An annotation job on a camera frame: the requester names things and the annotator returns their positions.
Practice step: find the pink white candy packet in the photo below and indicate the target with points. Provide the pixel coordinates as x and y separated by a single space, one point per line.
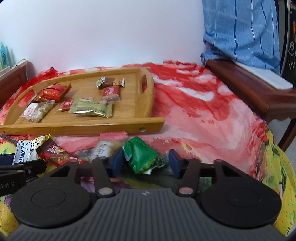
108 144

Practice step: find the green candy packet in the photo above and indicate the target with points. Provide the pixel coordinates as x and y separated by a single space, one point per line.
141 157

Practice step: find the small red Biscoff packet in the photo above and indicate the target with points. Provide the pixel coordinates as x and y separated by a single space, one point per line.
111 93

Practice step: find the red floral table cloth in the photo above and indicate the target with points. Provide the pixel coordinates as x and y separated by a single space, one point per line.
204 119

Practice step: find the red brown wafer bar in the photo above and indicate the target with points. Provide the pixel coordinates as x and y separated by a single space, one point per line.
53 153

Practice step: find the white nougat candy packet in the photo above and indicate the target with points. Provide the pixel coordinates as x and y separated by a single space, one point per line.
37 110

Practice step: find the bamboo serving tray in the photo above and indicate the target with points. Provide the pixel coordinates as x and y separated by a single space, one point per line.
131 114

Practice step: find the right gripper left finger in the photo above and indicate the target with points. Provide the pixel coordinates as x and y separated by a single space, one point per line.
102 169

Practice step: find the brown black white chocolate bar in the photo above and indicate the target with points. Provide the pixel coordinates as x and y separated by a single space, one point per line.
104 82

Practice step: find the gold green tea sachet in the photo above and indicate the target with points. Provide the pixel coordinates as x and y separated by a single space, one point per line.
93 108

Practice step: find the blue plaid shirt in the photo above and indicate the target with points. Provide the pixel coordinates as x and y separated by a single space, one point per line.
244 31

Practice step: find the wooden side cabinet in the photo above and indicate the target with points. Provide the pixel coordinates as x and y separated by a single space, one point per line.
12 80

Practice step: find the red gold nut packet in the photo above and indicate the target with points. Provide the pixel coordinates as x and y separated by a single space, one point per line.
54 92

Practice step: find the yellow white Americana cracker packet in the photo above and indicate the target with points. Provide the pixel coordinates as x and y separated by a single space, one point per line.
26 149

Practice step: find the long red Biscoff biscuit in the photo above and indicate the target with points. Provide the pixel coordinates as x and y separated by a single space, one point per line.
65 105

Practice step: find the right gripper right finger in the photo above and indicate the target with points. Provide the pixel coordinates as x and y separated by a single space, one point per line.
187 171

